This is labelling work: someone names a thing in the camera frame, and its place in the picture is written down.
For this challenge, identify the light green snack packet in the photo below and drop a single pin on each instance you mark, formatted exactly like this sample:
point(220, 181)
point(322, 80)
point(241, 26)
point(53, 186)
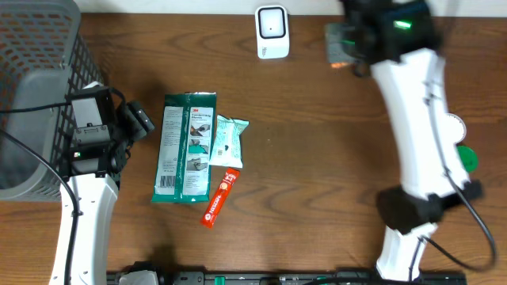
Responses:
point(227, 150)

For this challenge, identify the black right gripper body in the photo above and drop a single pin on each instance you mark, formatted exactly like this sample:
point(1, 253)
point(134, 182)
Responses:
point(339, 46)

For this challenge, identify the green lid white jar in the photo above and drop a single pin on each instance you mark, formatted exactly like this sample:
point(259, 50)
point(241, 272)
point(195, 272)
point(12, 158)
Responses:
point(468, 158)

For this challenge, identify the small orange box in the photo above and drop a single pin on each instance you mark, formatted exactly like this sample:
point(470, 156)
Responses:
point(339, 65)

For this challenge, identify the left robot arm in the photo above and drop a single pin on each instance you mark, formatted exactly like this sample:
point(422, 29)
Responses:
point(91, 170)

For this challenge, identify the grey plastic mesh basket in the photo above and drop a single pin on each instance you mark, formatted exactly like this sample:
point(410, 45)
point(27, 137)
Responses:
point(44, 60)

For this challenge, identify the white blue label jar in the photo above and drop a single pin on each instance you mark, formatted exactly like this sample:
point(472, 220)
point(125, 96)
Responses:
point(455, 128)

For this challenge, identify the green white gloves packet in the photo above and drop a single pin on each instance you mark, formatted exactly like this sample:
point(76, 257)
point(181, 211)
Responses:
point(183, 171)

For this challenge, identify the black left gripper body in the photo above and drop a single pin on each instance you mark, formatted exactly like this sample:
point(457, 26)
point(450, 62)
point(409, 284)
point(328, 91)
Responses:
point(134, 125)

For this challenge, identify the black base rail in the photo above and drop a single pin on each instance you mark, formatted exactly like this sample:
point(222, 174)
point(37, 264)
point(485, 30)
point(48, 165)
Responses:
point(147, 273)

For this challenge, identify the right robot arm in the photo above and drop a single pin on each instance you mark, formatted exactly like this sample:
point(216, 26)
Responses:
point(399, 44)

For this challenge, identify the red white snack packet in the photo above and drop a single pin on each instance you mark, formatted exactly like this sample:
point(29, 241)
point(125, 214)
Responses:
point(219, 198)

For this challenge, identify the white barcode scanner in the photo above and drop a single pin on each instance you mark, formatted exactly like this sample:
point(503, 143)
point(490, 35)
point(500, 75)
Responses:
point(272, 31)

